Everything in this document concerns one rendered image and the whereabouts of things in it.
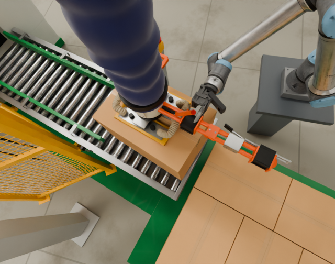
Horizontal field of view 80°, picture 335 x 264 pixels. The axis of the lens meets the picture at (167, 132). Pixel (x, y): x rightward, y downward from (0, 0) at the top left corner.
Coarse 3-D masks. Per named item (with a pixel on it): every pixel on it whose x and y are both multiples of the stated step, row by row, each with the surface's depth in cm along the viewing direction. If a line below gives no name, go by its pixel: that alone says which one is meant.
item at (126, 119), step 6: (126, 108) 113; (126, 114) 112; (132, 114) 108; (120, 120) 112; (126, 120) 110; (132, 120) 110; (156, 120) 109; (132, 126) 109; (138, 126) 108; (150, 126) 105; (156, 126) 107; (162, 126) 107; (144, 132) 107; (150, 132) 107; (156, 132) 106; (156, 138) 106; (162, 138) 105; (168, 138) 105; (162, 144) 104
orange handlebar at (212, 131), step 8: (168, 104) 98; (160, 112) 98; (168, 112) 97; (176, 120) 96; (200, 128) 92; (208, 128) 91; (216, 128) 91; (208, 136) 90; (216, 136) 91; (224, 136) 91; (248, 144) 87; (240, 152) 87; (272, 168) 84
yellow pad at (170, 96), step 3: (171, 93) 114; (168, 96) 113; (171, 96) 110; (174, 96) 112; (177, 96) 112; (165, 99) 112; (168, 99) 112; (171, 99) 109; (174, 99) 112; (177, 99) 111; (168, 102) 111; (171, 102) 111; (174, 102) 111; (189, 102) 110; (174, 105) 110; (180, 108) 109
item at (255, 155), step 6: (258, 150) 85; (264, 150) 84; (252, 156) 85; (258, 156) 84; (264, 156) 84; (270, 156) 83; (276, 156) 83; (252, 162) 87; (258, 162) 83; (264, 162) 83; (270, 162) 82; (264, 168) 86; (270, 168) 82
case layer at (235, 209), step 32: (224, 160) 153; (192, 192) 147; (224, 192) 145; (256, 192) 143; (288, 192) 141; (320, 192) 140; (192, 224) 140; (224, 224) 138; (256, 224) 137; (288, 224) 135; (320, 224) 133; (160, 256) 135; (192, 256) 134; (224, 256) 132; (256, 256) 131; (288, 256) 129; (320, 256) 128
